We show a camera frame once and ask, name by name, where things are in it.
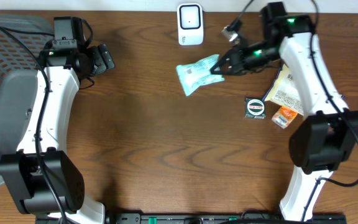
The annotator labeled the dark green round-label packet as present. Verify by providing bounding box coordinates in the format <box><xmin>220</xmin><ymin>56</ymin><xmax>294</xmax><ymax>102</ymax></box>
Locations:
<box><xmin>244</xmin><ymin>98</ymin><xmax>265</xmax><ymax>119</ymax></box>

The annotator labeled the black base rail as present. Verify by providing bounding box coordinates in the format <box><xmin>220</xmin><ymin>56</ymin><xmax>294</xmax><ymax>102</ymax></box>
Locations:
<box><xmin>34</xmin><ymin>213</ymin><xmax>347</xmax><ymax>224</ymax></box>

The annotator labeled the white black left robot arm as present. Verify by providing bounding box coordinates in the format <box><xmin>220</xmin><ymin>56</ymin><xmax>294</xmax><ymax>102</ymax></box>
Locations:
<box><xmin>0</xmin><ymin>44</ymin><xmax>115</xmax><ymax>223</ymax></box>

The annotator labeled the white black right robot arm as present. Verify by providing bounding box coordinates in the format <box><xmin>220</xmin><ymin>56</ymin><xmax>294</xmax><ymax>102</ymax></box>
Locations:
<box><xmin>210</xmin><ymin>2</ymin><xmax>358</xmax><ymax>223</ymax></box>

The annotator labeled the white barcode scanner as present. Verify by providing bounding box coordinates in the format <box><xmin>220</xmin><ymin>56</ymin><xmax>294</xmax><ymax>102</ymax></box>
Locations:
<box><xmin>177</xmin><ymin>3</ymin><xmax>204</xmax><ymax>45</ymax></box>

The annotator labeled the large white snack bag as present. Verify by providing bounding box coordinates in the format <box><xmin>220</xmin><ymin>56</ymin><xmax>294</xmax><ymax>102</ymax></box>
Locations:
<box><xmin>262</xmin><ymin>64</ymin><xmax>303</xmax><ymax>116</ymax></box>

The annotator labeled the orange Kleenex tissue pack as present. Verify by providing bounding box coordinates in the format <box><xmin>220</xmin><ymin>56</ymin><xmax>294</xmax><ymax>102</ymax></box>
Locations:
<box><xmin>272</xmin><ymin>106</ymin><xmax>298</xmax><ymax>129</ymax></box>

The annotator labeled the dark grey plastic basket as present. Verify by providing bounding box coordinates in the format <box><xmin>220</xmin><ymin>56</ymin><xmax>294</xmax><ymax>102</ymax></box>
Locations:
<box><xmin>0</xmin><ymin>14</ymin><xmax>53</xmax><ymax>185</ymax></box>

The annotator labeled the teal wet wipes packet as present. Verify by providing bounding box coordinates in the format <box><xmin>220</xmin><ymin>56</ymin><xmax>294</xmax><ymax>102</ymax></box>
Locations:
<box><xmin>176</xmin><ymin>54</ymin><xmax>224</xmax><ymax>96</ymax></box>

